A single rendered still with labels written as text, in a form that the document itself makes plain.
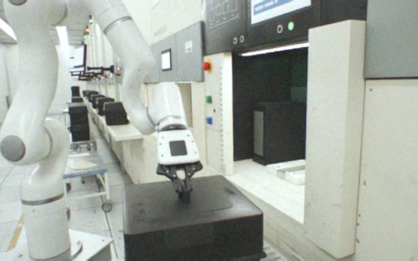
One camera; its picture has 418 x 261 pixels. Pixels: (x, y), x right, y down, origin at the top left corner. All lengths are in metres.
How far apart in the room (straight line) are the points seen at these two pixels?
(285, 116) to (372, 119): 0.83
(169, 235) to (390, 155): 0.47
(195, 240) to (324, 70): 0.46
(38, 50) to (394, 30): 0.84
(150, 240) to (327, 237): 0.43
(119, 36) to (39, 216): 0.57
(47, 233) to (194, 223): 0.55
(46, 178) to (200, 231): 0.55
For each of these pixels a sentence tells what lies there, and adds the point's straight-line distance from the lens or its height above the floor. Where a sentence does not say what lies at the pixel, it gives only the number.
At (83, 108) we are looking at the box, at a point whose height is 0.95.
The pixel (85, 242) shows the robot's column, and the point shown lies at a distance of 1.15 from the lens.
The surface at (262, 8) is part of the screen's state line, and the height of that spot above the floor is 1.51.
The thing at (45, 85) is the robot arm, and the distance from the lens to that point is 0.95.
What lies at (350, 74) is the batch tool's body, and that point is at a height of 1.29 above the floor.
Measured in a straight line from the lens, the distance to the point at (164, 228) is 0.61.
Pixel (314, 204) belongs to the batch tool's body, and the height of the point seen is 0.98.
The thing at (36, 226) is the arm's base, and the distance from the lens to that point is 1.05.
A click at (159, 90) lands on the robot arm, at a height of 1.26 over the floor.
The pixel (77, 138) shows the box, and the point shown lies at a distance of 4.78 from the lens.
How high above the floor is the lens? 1.29
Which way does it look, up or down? 10 degrees down
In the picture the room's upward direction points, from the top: 2 degrees counter-clockwise
